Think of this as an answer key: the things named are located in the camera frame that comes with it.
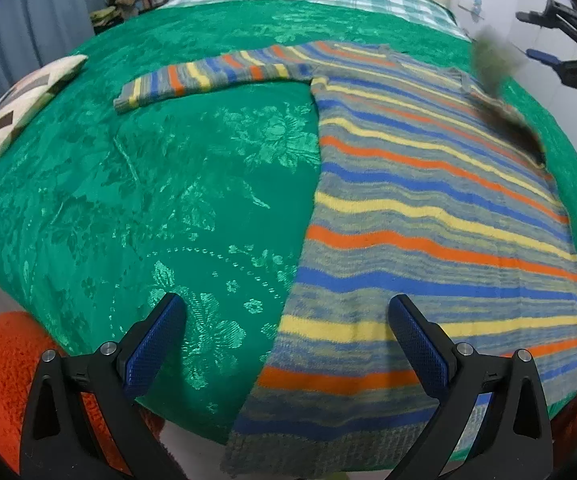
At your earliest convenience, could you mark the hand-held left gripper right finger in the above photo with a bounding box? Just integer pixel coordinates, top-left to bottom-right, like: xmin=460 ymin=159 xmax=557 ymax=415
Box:
xmin=387 ymin=295 xmax=554 ymax=480

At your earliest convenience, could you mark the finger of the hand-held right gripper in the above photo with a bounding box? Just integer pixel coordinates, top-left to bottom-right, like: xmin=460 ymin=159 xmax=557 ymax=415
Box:
xmin=525 ymin=48 xmax=577 ymax=92
xmin=515 ymin=0 xmax=577 ymax=41

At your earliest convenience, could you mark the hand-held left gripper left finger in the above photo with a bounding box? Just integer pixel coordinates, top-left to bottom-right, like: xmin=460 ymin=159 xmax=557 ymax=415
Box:
xmin=19 ymin=292 xmax=188 ymax=480

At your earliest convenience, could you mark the striped knitted sweater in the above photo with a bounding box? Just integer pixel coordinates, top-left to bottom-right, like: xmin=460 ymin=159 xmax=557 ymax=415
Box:
xmin=113 ymin=26 xmax=577 ymax=479

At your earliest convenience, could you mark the green floral bedspread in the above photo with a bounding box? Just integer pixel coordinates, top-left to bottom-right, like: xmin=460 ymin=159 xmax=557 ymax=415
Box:
xmin=0 ymin=0 xmax=577 ymax=461

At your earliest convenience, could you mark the orange fuzzy blanket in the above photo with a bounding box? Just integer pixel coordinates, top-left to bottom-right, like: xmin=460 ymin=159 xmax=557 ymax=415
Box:
xmin=0 ymin=310 xmax=166 ymax=480

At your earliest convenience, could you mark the patterned cream cushion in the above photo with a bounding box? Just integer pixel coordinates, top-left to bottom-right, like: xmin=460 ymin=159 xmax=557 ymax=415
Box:
xmin=0 ymin=54 xmax=90 ymax=197

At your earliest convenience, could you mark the grey-blue curtain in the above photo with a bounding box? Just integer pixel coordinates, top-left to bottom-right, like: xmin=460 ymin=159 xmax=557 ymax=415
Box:
xmin=0 ymin=0 xmax=100 ymax=131

